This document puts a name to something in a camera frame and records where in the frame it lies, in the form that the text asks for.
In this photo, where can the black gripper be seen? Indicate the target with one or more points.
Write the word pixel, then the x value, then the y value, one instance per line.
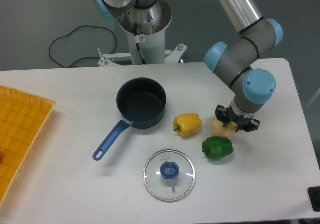
pixel 227 115

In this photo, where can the pale bread piece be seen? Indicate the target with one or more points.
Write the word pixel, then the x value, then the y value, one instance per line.
pixel 217 128

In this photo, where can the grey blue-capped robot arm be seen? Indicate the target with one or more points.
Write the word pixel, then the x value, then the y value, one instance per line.
pixel 232 64

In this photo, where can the green bell pepper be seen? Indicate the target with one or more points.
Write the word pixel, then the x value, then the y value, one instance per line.
pixel 216 147

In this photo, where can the yellow bell pepper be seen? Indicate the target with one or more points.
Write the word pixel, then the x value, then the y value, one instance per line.
pixel 187 123

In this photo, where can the glass lid with blue knob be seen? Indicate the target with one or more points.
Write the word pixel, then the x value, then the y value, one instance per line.
pixel 169 175

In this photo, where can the black object at table corner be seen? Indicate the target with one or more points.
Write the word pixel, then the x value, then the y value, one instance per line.
pixel 314 195

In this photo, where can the yellow woven basket tray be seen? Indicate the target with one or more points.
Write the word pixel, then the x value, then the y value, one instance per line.
pixel 22 118

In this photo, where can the dark saucepan with blue handle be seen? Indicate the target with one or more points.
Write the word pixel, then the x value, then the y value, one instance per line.
pixel 141 102

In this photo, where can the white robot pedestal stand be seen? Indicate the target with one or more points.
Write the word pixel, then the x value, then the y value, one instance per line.
pixel 145 30

